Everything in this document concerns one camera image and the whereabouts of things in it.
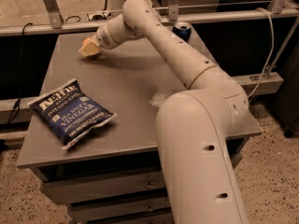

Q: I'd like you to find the blue chip bag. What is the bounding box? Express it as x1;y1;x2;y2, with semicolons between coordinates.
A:
28;78;117;150

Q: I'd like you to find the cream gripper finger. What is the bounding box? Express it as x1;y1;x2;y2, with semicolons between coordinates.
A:
78;37;101;58

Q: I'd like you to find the orange fruit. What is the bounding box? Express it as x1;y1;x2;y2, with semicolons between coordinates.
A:
83;38;91;47

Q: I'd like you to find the white power strip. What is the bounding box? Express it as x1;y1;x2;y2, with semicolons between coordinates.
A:
87;12;111;21

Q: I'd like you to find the metal guard rail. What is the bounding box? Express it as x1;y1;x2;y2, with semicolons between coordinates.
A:
0;0;299;37

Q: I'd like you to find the blue Pepsi can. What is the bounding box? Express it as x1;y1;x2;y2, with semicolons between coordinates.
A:
172;22;192;41

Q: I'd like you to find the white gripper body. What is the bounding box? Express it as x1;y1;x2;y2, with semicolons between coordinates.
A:
96;23;120;49

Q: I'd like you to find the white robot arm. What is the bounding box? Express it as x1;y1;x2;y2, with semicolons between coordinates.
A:
79;0;249;224

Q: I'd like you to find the black cable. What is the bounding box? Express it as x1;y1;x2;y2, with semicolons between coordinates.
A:
6;22;34;126

